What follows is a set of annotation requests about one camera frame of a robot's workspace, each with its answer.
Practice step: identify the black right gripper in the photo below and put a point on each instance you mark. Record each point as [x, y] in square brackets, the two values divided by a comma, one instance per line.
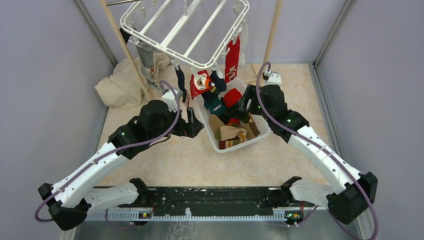
[250, 93]

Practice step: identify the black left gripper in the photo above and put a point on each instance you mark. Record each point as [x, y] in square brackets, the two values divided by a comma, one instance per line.
[191, 129]

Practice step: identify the white plastic laundry basket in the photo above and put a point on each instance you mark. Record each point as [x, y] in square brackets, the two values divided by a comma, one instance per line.
[205, 114]

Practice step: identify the navy buckle christmas sock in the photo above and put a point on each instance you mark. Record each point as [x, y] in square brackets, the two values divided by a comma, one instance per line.
[202, 81]

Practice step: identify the red plain sock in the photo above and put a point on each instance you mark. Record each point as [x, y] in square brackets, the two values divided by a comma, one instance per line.
[232, 60]

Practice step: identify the navy red sock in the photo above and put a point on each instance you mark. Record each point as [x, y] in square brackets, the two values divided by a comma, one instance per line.
[181, 82]

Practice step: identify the white plastic sock hanger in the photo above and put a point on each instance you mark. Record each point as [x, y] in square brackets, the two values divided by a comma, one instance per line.
[196, 32]

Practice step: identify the dark navy sock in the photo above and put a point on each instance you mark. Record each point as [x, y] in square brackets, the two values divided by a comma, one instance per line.
[125, 35]

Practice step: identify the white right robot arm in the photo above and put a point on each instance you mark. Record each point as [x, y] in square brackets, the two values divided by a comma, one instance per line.
[349, 192]

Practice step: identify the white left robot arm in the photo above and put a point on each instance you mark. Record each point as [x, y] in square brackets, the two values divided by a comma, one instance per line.
[72, 199]

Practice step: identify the red sock in basket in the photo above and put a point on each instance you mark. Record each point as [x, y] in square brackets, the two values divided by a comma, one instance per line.
[231, 97]

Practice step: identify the brown cloth in basket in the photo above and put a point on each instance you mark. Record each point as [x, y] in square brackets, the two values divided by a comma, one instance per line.
[250, 126]

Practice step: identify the teal sock in basket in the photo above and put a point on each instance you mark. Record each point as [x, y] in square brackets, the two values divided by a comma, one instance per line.
[213, 104]

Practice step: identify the white fluffy sock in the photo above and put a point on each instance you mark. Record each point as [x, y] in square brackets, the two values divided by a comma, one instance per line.
[243, 36]

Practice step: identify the beige crumpled cloth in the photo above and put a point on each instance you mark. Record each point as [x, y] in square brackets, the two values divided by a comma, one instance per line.
[123, 87]

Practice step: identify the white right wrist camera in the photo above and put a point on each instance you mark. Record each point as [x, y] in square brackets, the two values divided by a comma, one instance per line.
[271, 78]

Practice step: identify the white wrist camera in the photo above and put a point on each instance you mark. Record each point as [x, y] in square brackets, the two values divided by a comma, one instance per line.
[169, 98]
[271, 78]

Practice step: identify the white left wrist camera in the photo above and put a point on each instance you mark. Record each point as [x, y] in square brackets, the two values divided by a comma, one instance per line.
[169, 98]

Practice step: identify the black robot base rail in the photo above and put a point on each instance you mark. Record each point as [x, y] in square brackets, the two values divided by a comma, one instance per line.
[215, 204]

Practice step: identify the wooden drying rack frame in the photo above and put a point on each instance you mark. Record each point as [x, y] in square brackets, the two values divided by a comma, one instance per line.
[132, 59]

